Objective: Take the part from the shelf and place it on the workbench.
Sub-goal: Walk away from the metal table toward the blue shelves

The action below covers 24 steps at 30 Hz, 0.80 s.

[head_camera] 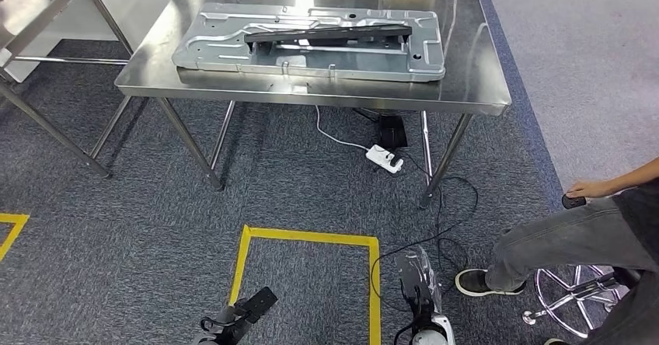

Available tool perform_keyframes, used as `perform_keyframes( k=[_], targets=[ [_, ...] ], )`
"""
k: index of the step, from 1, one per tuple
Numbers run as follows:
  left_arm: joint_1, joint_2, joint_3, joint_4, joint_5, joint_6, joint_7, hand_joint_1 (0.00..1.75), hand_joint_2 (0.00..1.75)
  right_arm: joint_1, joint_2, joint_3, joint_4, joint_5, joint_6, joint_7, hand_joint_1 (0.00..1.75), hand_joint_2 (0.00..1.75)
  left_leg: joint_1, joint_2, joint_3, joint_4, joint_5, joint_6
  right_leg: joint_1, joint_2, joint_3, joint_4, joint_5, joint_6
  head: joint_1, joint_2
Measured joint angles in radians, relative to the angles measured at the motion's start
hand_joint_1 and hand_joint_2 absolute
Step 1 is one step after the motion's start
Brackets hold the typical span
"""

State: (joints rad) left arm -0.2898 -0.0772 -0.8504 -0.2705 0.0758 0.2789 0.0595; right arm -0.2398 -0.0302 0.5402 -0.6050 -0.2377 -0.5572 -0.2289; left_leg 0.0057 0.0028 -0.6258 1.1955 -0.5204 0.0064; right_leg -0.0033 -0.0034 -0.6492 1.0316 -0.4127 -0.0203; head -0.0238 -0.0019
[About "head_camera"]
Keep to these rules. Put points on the steel workbench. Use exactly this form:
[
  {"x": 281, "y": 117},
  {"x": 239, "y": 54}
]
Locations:
[{"x": 463, "y": 49}]

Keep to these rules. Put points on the white power adapter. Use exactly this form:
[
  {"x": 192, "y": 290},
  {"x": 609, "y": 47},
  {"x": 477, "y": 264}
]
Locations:
[{"x": 383, "y": 158}]

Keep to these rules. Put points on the white panel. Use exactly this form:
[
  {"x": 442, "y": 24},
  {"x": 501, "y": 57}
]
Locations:
[{"x": 139, "y": 3}]

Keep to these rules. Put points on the person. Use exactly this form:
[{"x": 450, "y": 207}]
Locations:
[{"x": 566, "y": 239}]

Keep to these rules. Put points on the black power brick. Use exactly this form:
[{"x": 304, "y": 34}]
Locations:
[{"x": 392, "y": 131}]

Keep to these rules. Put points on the metal sheet tray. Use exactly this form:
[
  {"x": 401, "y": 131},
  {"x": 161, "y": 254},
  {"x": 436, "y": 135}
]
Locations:
[{"x": 216, "y": 49}]

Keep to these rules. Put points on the yellow floor tape square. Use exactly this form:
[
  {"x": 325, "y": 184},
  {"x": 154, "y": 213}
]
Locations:
[{"x": 309, "y": 237}]

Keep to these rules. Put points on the chrome chair base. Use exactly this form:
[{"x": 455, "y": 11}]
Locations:
[{"x": 592, "y": 286}]

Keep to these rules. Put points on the person's hand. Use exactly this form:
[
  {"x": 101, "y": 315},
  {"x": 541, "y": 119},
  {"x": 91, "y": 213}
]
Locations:
[{"x": 592, "y": 188}]

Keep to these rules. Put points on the black plastic plate frame part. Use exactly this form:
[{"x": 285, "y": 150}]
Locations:
[{"x": 329, "y": 33}]

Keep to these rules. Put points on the black handheld remote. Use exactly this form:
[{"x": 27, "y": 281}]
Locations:
[{"x": 574, "y": 202}]

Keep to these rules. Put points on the person's forearm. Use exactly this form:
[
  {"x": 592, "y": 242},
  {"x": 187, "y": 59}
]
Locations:
[{"x": 638, "y": 174}]

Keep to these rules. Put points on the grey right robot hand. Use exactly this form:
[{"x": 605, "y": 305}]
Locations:
[{"x": 419, "y": 281}]

